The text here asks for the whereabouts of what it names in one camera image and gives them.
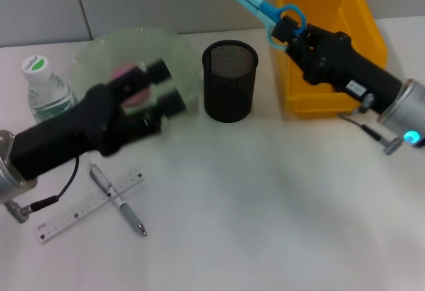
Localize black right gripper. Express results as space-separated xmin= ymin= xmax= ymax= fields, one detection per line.
xmin=271 ymin=16 xmax=405 ymax=116

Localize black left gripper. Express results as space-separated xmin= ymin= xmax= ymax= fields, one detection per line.
xmin=9 ymin=58 xmax=187 ymax=181

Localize pink peach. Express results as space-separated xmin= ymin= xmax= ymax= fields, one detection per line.
xmin=111 ymin=64 xmax=157 ymax=116

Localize blue scissors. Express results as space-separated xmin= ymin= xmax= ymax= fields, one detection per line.
xmin=209 ymin=0 xmax=306 ymax=52

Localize clear green-label water bottle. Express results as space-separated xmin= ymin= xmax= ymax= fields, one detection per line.
xmin=21 ymin=54 xmax=80 ymax=123

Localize clear plastic ruler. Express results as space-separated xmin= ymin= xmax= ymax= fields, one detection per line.
xmin=35 ymin=168 xmax=144 ymax=245

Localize green glass fruit plate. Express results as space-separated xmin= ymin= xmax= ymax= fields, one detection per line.
xmin=69 ymin=27 xmax=203 ymax=129

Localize black mesh pen cup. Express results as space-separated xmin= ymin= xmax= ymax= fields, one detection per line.
xmin=201 ymin=40 xmax=259 ymax=124

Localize white grey ballpoint pen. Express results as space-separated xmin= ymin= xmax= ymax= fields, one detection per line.
xmin=88 ymin=161 xmax=148 ymax=238

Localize yellow plastic bin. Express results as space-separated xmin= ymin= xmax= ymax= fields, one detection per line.
xmin=272 ymin=0 xmax=388 ymax=119

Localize grey right arm cable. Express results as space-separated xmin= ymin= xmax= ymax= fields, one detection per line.
xmin=337 ymin=93 xmax=404 ymax=155

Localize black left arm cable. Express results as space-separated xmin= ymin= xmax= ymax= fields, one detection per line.
xmin=31 ymin=156 xmax=80 ymax=212

